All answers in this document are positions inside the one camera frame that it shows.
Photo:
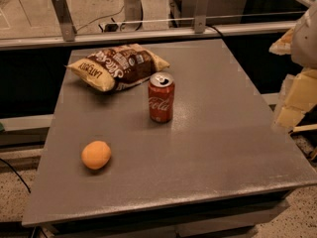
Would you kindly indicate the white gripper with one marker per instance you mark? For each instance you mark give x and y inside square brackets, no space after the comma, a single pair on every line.
[306,40]

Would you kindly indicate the left metal rail bracket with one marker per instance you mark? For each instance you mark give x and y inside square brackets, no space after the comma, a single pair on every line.
[68,31]

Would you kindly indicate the grey table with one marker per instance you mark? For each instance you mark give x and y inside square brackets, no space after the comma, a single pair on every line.
[216,168]

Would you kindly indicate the orange fruit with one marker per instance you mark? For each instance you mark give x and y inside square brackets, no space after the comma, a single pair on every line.
[96,155]

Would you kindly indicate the metal guard rail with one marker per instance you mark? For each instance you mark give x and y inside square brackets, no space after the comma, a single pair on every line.
[175,34]

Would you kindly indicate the red coca-cola can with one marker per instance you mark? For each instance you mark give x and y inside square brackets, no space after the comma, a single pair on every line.
[161,95]

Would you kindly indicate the metal rail bracket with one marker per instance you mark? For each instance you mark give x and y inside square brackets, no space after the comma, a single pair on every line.
[200,16]
[68,31]

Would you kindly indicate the right metal rail bracket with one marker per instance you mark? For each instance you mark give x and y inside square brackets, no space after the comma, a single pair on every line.
[200,16]

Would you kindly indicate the brown yellow chip bag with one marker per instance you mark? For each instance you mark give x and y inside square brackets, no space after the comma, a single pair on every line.
[118,68]

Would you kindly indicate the yellow metal frame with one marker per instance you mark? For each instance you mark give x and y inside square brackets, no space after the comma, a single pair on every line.
[305,138]

